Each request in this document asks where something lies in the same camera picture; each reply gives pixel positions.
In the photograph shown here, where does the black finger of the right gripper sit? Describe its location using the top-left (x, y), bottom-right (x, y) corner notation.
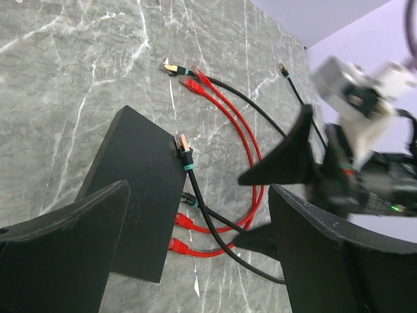
top-left (233, 223), bottom-right (279, 260)

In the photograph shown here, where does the black network switch box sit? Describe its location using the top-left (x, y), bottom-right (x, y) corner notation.
top-left (76, 106), bottom-right (186, 283)

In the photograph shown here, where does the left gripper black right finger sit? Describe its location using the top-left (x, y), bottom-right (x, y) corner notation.
top-left (268, 185), bottom-right (416, 312)

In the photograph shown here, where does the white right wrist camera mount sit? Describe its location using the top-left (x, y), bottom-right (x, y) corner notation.
top-left (312, 56), bottom-right (416, 170)

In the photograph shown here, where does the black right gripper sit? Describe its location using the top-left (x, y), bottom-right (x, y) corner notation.
top-left (238, 104), bottom-right (416, 218)

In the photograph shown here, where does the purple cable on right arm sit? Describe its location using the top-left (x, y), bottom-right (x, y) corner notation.
top-left (402, 0), bottom-right (417, 66)

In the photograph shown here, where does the black cable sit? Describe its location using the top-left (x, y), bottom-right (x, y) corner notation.
top-left (158, 61), bottom-right (289, 235)
top-left (174, 133), bottom-right (287, 286)

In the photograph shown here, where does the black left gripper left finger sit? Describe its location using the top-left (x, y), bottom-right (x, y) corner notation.
top-left (1, 181), bottom-right (130, 312)

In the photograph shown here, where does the red ethernet cable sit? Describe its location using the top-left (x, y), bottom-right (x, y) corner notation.
top-left (174, 76), bottom-right (257, 235)
top-left (167, 65), bottom-right (266, 259)

